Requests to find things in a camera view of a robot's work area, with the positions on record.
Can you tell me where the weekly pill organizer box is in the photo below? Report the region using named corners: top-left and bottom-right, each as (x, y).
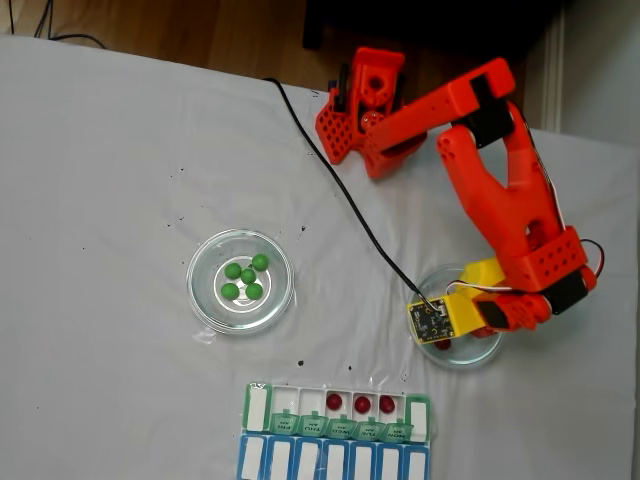
top-left (235, 380), bottom-right (441, 480)

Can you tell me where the clear glass dish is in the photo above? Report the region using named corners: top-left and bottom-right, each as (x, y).
top-left (410, 263), bottom-right (505, 370)
top-left (185, 228), bottom-right (295, 336)

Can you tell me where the orange perforated holder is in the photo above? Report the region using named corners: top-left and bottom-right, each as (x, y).
top-left (314, 87), bottom-right (359, 166)

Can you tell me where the white door trim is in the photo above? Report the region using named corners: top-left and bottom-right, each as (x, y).
top-left (542, 0), bottom-right (569, 134)

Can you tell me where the dark wooden furniture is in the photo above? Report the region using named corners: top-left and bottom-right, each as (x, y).
top-left (302, 0), bottom-right (569, 87)

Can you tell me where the white tablecloth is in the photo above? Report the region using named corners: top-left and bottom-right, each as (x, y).
top-left (0, 33), bottom-right (640, 480)

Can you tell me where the camera board in yellow mount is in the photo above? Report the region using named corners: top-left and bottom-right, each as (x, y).
top-left (405, 292), bottom-right (484, 346)

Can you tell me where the black camera cable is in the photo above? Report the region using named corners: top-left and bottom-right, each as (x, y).
top-left (262, 77), bottom-right (442, 315)

